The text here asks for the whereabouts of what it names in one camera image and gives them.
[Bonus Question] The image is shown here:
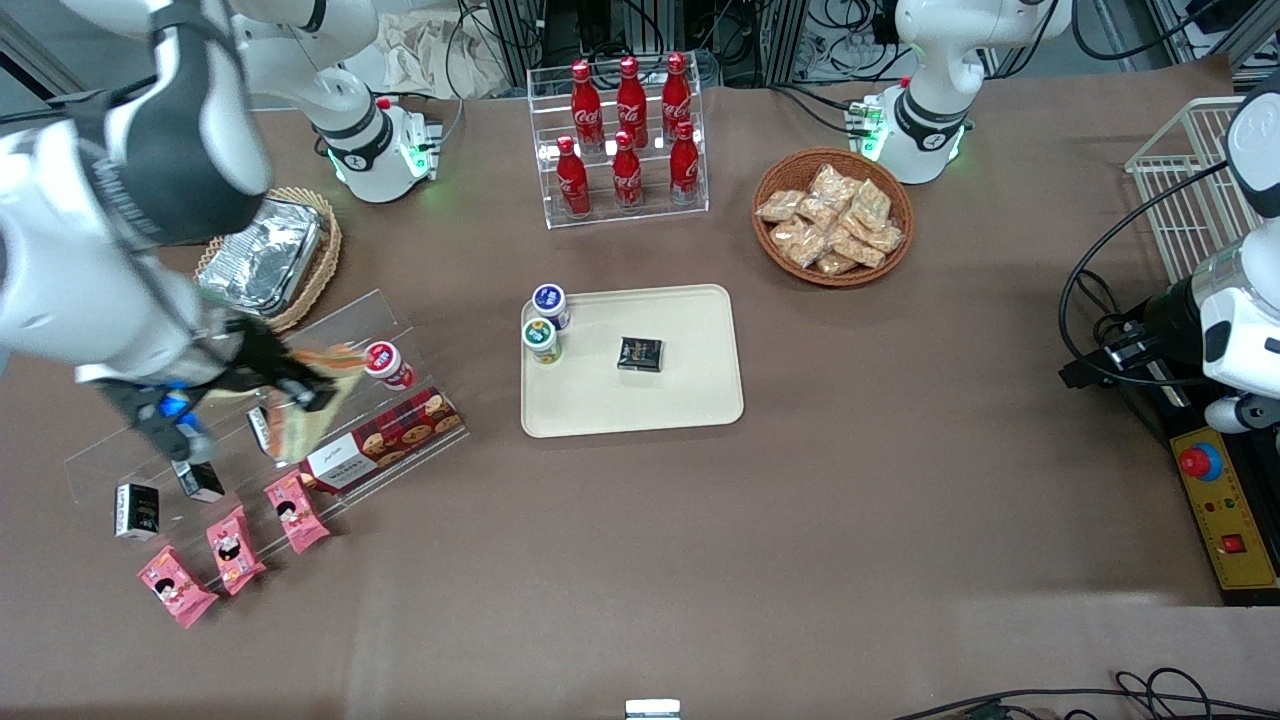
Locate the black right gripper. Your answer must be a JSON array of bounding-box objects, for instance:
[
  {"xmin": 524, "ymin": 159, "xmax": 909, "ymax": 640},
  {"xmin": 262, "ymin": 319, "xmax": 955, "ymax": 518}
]
[{"xmin": 215, "ymin": 319, "xmax": 337, "ymax": 412}]

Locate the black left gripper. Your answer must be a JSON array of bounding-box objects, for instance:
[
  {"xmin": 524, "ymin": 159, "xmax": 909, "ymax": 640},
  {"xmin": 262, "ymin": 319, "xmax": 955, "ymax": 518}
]
[{"xmin": 1103, "ymin": 280, "xmax": 1213, "ymax": 388}]

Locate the orange-filling sandwich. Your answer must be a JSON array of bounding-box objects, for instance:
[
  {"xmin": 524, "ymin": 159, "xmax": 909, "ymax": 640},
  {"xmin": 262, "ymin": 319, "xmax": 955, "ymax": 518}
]
[{"xmin": 270, "ymin": 345, "xmax": 367, "ymax": 467}]

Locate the aluminium foil tray stack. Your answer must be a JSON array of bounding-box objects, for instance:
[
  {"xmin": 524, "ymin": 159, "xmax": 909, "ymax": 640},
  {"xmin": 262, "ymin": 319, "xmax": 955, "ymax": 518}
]
[{"xmin": 200, "ymin": 198, "xmax": 323, "ymax": 317}]

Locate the beige plastic tray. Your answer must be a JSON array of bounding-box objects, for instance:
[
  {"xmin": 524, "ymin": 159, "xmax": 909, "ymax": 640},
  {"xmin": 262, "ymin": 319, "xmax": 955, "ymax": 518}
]
[{"xmin": 520, "ymin": 284, "xmax": 746, "ymax": 439}]

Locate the red-lid gum bottle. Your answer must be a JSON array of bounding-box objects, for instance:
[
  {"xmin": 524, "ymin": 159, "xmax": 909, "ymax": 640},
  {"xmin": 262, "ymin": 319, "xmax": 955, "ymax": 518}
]
[{"xmin": 361, "ymin": 341, "xmax": 417, "ymax": 391}]

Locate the clear acrylic tiered shelf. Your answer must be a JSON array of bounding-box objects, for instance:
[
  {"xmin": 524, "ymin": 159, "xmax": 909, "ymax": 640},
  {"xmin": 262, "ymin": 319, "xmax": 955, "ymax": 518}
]
[{"xmin": 62, "ymin": 288, "xmax": 471, "ymax": 561}]

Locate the red plaid cookie box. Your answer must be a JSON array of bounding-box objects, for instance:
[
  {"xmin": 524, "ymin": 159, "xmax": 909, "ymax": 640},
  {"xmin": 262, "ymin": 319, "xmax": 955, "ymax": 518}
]
[{"xmin": 298, "ymin": 388, "xmax": 466, "ymax": 494}]

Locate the pink cartoon snack packet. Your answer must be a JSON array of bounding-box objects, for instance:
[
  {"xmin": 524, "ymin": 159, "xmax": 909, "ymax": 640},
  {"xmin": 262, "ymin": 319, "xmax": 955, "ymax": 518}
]
[
  {"xmin": 263, "ymin": 470, "xmax": 331, "ymax": 556},
  {"xmin": 137, "ymin": 545, "xmax": 219, "ymax": 630},
  {"xmin": 205, "ymin": 505, "xmax": 268, "ymax": 598}
]

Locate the oval wicker basket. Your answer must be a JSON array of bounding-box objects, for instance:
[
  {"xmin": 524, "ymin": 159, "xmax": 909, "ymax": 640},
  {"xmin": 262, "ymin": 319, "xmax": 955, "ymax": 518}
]
[{"xmin": 195, "ymin": 187, "xmax": 343, "ymax": 335}]

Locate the yellow emergency stop control box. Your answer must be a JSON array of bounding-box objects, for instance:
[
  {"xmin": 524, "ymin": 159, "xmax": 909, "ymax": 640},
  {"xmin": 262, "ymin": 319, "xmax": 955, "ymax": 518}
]
[{"xmin": 1168, "ymin": 425, "xmax": 1280, "ymax": 607}]

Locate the green-lid gum bottle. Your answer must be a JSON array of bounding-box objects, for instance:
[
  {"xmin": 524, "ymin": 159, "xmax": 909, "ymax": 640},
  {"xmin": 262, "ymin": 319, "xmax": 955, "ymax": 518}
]
[{"xmin": 521, "ymin": 318, "xmax": 562, "ymax": 366}]

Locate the blue-lid gum bottle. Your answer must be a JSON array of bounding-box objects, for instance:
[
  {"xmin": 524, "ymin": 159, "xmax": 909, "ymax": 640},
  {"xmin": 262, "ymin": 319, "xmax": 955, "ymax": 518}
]
[{"xmin": 531, "ymin": 283, "xmax": 572, "ymax": 331}]

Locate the red cola bottle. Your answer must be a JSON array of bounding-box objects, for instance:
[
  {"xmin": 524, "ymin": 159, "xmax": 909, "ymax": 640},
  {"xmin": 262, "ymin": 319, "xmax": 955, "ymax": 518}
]
[
  {"xmin": 669, "ymin": 120, "xmax": 701, "ymax": 206},
  {"xmin": 616, "ymin": 56, "xmax": 649, "ymax": 141},
  {"xmin": 556, "ymin": 136, "xmax": 593, "ymax": 219},
  {"xmin": 612, "ymin": 130, "xmax": 644, "ymax": 213},
  {"xmin": 570, "ymin": 61, "xmax": 604, "ymax": 151},
  {"xmin": 662, "ymin": 52, "xmax": 693, "ymax": 131}
]

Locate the crumpled white plastic sheet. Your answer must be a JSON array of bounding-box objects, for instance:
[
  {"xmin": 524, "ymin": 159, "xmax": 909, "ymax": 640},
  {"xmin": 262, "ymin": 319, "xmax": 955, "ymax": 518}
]
[{"xmin": 380, "ymin": 10, "xmax": 511, "ymax": 99}]

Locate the clear acrylic bottle rack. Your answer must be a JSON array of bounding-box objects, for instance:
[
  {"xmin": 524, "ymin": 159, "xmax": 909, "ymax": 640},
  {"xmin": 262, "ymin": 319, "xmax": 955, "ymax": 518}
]
[{"xmin": 527, "ymin": 62, "xmax": 709, "ymax": 231}]

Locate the round brown wicker basket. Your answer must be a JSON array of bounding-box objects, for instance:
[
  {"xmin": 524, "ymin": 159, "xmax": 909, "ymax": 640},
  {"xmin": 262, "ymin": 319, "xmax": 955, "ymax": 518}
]
[{"xmin": 751, "ymin": 148, "xmax": 916, "ymax": 289}]

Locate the grey metal bar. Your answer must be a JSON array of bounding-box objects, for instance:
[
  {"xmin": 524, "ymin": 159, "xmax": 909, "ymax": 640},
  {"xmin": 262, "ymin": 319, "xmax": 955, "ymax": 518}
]
[{"xmin": 0, "ymin": 10, "xmax": 93, "ymax": 101}]

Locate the brown table cover sheet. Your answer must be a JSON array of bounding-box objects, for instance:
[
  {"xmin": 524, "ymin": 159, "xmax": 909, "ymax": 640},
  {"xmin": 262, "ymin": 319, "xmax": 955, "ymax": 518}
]
[{"xmin": 0, "ymin": 55, "xmax": 1280, "ymax": 720}]

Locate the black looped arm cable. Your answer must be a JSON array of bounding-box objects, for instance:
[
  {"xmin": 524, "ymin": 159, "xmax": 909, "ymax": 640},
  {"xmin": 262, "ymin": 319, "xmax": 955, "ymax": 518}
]
[{"xmin": 1058, "ymin": 160, "xmax": 1233, "ymax": 393}]

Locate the white wire basket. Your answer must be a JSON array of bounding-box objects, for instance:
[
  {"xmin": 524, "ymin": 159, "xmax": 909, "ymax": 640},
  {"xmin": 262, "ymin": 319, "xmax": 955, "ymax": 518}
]
[{"xmin": 1125, "ymin": 97, "xmax": 1251, "ymax": 286}]

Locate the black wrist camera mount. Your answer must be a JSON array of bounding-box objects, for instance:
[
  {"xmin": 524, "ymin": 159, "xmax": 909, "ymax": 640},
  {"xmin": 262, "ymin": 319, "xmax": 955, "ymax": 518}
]
[{"xmin": 98, "ymin": 378, "xmax": 217, "ymax": 464}]

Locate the black base cable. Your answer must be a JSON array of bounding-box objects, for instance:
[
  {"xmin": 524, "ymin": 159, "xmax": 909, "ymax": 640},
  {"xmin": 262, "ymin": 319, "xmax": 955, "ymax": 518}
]
[
  {"xmin": 765, "ymin": 85, "xmax": 866, "ymax": 136},
  {"xmin": 425, "ymin": 60, "xmax": 468, "ymax": 151}
]

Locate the black floor cable bundle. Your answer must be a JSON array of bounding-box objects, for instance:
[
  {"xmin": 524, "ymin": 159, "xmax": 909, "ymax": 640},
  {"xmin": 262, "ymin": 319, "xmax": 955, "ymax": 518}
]
[{"xmin": 890, "ymin": 668, "xmax": 1280, "ymax": 720}]

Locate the aluminium frame rack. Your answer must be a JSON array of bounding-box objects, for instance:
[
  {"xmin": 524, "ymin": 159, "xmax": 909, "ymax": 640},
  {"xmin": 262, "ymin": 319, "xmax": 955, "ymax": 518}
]
[{"xmin": 460, "ymin": 0, "xmax": 901, "ymax": 91}]

